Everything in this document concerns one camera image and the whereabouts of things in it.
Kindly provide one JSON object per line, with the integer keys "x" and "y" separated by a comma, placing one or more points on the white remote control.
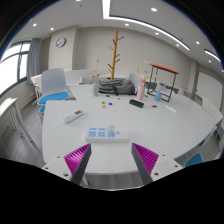
{"x": 72, "y": 116}

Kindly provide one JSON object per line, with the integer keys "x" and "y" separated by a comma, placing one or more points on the white wall board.
{"x": 208, "y": 90}

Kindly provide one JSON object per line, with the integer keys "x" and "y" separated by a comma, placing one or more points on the grey backpack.
{"x": 116, "y": 86}

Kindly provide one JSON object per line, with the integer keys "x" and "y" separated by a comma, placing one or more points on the pink vase with flowers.
{"x": 141, "y": 93}

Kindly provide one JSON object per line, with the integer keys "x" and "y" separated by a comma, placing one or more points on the white bar-shaped eraser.
{"x": 171, "y": 108}

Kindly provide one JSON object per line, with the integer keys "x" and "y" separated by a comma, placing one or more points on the white chair with blue cushion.
{"x": 53, "y": 83}

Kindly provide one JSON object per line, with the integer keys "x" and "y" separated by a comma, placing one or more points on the white side desk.
{"x": 8, "y": 105}

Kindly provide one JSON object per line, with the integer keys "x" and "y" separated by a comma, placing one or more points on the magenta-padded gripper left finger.
{"x": 77, "y": 160}

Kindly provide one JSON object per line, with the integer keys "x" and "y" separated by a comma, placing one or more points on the black marker pen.
{"x": 112, "y": 97}

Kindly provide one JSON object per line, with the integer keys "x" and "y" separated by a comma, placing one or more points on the orange round magnet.
{"x": 103, "y": 106}

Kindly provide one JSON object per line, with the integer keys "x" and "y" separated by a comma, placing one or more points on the round wall clock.
{"x": 60, "y": 42}

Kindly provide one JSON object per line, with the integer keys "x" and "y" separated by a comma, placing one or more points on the wooden coat rack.
{"x": 114, "y": 56}

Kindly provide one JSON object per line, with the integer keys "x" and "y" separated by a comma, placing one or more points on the black frame orange-top side table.
{"x": 164, "y": 67}

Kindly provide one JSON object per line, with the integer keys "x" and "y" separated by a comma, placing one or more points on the white back table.
{"x": 80, "y": 75}

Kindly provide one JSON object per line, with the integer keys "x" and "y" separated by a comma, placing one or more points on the round ceiling spotlights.
{"x": 153, "y": 9}

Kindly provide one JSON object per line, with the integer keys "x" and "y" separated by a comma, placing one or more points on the black whiteboard eraser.
{"x": 136, "y": 103}

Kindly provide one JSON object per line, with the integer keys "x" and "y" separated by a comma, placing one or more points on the blue-seat chair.
{"x": 194, "y": 160}

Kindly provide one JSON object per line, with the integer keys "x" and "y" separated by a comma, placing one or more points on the green vase with dried sprigs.
{"x": 95, "y": 90}

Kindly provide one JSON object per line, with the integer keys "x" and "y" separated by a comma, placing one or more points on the window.
{"x": 11, "y": 66}

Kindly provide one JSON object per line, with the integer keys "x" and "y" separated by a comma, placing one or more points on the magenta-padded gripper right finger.
{"x": 146, "y": 159}

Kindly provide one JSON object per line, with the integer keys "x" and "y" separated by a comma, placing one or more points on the grey curtain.
{"x": 33, "y": 60}

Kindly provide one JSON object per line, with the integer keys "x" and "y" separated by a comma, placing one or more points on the long ceiling light strip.
{"x": 143, "y": 23}

